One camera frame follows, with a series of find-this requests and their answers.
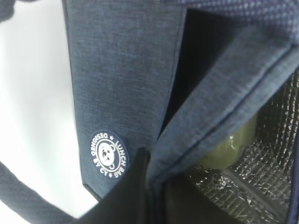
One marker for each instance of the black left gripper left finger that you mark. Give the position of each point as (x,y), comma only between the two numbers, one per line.
(127,202)

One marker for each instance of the green lidded glass container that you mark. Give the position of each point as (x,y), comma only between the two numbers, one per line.
(230,150)

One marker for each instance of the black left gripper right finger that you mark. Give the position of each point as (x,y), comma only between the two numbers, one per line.
(185,204)

